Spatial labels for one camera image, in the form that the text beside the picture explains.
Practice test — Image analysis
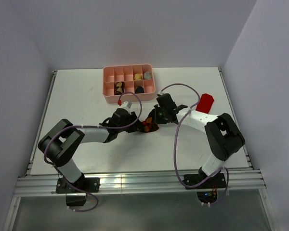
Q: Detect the grey rolled sock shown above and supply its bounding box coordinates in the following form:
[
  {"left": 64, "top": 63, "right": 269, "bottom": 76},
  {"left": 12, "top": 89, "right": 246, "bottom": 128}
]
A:
[{"left": 143, "top": 71, "right": 152, "bottom": 80}]

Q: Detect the dark navy rolled sock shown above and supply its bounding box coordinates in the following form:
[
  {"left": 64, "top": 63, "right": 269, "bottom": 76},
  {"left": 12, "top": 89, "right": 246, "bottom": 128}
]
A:
[{"left": 135, "top": 86, "right": 145, "bottom": 94}]

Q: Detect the brown yellow argyle sock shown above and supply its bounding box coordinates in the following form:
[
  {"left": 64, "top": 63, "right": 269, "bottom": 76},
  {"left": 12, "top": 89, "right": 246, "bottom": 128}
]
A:
[{"left": 114, "top": 82, "right": 125, "bottom": 95}]

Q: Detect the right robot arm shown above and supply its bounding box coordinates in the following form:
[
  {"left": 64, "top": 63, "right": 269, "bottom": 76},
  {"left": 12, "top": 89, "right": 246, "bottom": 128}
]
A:
[{"left": 144, "top": 93, "right": 245, "bottom": 188}]

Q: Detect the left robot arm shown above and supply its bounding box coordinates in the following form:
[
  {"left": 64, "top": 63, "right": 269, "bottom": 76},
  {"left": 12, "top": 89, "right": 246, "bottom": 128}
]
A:
[{"left": 38, "top": 108, "right": 145, "bottom": 192}]

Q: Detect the red christmas sock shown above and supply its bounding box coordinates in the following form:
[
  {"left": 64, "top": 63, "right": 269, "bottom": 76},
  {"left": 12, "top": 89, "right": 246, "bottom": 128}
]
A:
[{"left": 196, "top": 93, "right": 214, "bottom": 114}]

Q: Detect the red orange argyle sock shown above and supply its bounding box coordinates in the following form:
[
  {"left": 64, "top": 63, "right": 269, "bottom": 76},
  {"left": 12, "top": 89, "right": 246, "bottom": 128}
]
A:
[{"left": 140, "top": 117, "right": 159, "bottom": 133}]

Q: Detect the pink divided organizer box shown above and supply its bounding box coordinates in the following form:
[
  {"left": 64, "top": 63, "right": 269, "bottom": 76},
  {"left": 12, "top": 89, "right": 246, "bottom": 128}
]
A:
[{"left": 103, "top": 64, "right": 156, "bottom": 103}]

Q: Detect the yellow rolled sock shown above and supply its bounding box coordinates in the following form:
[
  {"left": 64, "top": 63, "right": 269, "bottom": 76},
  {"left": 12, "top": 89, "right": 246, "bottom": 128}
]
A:
[{"left": 134, "top": 73, "right": 143, "bottom": 81}]

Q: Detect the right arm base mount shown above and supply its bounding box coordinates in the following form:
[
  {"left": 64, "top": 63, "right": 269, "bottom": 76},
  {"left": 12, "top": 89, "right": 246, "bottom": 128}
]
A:
[{"left": 180, "top": 172, "right": 227, "bottom": 200}]

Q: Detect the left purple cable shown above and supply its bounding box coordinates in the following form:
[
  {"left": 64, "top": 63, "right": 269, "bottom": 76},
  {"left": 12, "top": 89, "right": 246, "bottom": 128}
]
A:
[{"left": 43, "top": 91, "right": 143, "bottom": 212}]

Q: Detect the aluminium front rail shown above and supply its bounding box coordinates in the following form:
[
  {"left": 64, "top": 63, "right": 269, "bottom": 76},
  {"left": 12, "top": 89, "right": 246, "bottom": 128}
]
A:
[{"left": 13, "top": 168, "right": 266, "bottom": 197}]

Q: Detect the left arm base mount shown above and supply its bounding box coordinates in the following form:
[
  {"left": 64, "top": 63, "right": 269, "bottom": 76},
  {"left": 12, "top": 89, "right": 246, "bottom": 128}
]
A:
[{"left": 55, "top": 177, "right": 100, "bottom": 208}]

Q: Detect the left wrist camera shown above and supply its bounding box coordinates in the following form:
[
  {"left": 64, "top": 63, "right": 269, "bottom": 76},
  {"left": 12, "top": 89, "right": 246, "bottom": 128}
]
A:
[{"left": 119, "top": 101, "right": 132, "bottom": 114}]

